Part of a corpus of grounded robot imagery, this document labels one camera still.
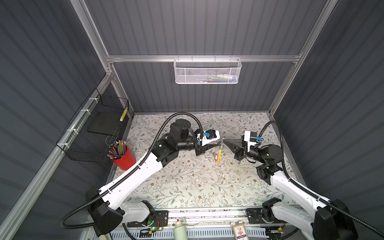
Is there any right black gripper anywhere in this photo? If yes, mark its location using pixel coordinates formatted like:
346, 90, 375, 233
223, 138, 266, 166

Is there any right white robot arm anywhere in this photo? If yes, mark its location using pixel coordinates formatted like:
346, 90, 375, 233
224, 139, 358, 240

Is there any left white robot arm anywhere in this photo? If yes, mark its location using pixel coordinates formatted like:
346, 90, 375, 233
87, 119, 220, 236

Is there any red pencil cup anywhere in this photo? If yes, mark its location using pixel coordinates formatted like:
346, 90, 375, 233
107, 141, 137, 171

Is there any playing card box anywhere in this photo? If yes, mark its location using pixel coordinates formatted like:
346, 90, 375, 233
232, 223, 249, 240

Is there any white bottle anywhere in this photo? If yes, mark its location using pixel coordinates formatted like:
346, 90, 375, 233
174, 219, 188, 240

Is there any yellow marker in basket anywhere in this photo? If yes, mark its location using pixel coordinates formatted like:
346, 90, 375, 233
120, 108, 128, 122

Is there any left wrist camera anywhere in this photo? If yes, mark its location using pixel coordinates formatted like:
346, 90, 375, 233
202, 129, 220, 146

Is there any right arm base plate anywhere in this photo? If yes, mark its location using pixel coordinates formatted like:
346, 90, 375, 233
245, 208, 268, 224

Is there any white wire mesh basket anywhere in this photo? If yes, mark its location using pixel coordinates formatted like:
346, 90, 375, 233
173, 58, 242, 85

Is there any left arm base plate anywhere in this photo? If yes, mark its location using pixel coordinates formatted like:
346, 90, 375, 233
126, 210, 169, 228

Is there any right black cable conduit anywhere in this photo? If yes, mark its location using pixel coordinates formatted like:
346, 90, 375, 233
259, 120, 384, 240

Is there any black cable conduit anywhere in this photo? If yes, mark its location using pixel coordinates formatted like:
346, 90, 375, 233
59, 112, 205, 240
259, 120, 384, 240

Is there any black wire basket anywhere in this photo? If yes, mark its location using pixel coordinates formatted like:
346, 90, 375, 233
57, 90, 130, 164

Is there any left black cable conduit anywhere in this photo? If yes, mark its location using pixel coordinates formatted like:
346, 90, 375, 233
59, 112, 205, 240

